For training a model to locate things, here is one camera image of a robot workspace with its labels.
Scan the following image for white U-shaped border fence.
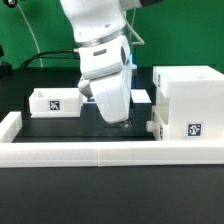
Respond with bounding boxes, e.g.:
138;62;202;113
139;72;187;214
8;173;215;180
0;112;224;168

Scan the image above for white drawer tray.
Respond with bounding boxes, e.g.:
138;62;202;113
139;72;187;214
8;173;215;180
29;88;83;118
146;106;169;141

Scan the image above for thin white cable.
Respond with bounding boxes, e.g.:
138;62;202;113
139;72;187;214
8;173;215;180
14;0;44;69

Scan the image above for white drawer cabinet box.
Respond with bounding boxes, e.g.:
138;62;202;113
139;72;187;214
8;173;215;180
153;66;224;141

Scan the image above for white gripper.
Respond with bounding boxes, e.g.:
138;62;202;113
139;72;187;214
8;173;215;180
79;35;132;130

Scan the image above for black cables at base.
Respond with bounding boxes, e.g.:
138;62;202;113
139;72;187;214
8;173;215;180
19;49;82;69

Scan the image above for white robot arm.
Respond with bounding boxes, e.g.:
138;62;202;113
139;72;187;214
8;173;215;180
60;0;163;124

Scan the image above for fiducial marker sheet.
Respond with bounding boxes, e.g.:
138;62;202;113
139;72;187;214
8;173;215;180
131;89;151;103

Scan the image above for black device at left edge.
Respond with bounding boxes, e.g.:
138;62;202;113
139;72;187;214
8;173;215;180
0;45;13;78

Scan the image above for white front drawer tray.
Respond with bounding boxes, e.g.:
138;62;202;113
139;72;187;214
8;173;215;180
146;106;169;141

